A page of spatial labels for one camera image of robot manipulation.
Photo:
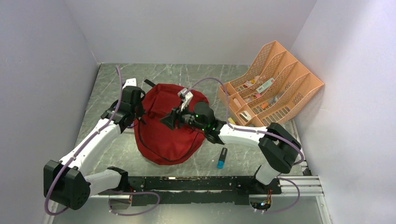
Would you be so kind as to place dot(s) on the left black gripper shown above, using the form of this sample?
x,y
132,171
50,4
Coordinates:
x,y
141,110

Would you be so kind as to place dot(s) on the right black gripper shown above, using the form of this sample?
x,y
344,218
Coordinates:
x,y
170,120

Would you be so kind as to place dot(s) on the red student backpack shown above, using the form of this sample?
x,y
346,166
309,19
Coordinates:
x,y
159,136

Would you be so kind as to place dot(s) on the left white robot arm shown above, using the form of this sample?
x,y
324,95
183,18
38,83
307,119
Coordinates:
x,y
89,145

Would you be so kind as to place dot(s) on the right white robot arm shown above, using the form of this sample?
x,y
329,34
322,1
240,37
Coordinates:
x,y
280,149

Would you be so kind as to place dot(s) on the blue black highlighter marker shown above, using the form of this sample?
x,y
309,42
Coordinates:
x,y
222,158

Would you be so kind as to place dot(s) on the pink eraser in organizer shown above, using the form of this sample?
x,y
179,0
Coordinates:
x,y
237,102

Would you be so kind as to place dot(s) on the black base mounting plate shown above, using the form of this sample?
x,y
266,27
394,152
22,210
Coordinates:
x,y
200,189

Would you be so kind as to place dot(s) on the orange capped small item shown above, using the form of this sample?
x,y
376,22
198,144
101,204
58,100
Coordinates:
x,y
264,105

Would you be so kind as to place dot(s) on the white green box in organizer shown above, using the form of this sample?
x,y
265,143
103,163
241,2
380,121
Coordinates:
x,y
265,85

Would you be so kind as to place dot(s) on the orange plastic file organizer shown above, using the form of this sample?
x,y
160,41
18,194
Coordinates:
x,y
293,88

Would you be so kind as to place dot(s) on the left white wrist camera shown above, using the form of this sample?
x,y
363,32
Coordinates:
x,y
130,82

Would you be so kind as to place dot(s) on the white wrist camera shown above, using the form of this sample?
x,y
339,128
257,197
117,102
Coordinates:
x,y
185,96
130,82

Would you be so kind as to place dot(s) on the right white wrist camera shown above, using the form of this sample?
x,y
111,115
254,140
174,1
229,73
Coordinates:
x,y
185,96

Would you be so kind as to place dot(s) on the aluminium rail frame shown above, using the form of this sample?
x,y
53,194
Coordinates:
x,y
297,186

